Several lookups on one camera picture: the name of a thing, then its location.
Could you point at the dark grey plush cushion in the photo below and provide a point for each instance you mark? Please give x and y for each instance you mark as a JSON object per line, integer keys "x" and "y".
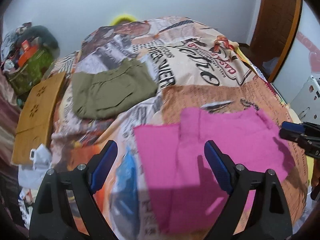
{"x": 42, "y": 34}

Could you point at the olive green folded pants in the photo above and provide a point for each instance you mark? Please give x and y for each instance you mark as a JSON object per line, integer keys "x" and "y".
{"x": 109, "y": 93}

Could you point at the yellow round object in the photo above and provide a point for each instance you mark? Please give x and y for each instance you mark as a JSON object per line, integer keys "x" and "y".
{"x": 124, "y": 18}

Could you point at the printed newspaper pattern blanket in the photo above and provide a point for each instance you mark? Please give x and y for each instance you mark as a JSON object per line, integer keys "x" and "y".
{"x": 194, "y": 66}

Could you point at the green patterned bag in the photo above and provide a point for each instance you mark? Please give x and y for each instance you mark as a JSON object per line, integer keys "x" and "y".
{"x": 31, "y": 73}

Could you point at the pink pants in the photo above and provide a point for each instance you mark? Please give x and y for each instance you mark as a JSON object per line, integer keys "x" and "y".
{"x": 184, "y": 194}

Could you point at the striped pink curtain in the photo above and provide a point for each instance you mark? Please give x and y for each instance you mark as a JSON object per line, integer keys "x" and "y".
{"x": 10, "y": 113}

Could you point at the brown wooden door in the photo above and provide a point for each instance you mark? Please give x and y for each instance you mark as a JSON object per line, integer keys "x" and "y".
{"x": 275, "y": 30}

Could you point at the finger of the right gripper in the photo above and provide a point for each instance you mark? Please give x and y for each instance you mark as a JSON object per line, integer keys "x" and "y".
{"x": 291, "y": 131}

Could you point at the orange box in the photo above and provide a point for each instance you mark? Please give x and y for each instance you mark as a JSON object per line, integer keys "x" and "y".
{"x": 28, "y": 52}

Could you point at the white device with stickers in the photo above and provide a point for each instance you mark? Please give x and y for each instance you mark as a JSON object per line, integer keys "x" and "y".
{"x": 306, "y": 104}

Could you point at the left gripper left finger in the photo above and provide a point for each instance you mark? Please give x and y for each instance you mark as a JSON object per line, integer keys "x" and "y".
{"x": 52, "y": 217}

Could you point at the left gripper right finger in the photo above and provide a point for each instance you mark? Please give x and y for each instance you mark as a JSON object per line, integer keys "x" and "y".
{"x": 269, "y": 217}

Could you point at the wooden folding board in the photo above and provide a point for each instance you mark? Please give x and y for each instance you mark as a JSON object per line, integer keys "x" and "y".
{"x": 35, "y": 123}

